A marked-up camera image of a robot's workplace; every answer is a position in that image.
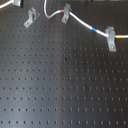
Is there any white cable with coloured marks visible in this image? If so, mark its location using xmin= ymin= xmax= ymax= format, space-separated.
xmin=0 ymin=0 xmax=128 ymax=39

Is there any grey cable clip right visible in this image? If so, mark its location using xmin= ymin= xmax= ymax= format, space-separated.
xmin=105 ymin=27 xmax=116 ymax=52

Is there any grey cable clip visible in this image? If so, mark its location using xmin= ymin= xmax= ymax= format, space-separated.
xmin=61 ymin=3 xmax=71 ymax=24
xmin=13 ymin=0 xmax=24 ymax=7
xmin=105 ymin=27 xmax=116 ymax=52
xmin=24 ymin=8 xmax=40 ymax=28

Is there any grey cable clip middle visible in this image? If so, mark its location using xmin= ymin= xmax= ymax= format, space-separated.
xmin=61 ymin=3 xmax=71 ymax=24

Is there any grey cable clip top left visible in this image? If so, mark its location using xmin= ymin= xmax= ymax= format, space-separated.
xmin=13 ymin=0 xmax=24 ymax=7

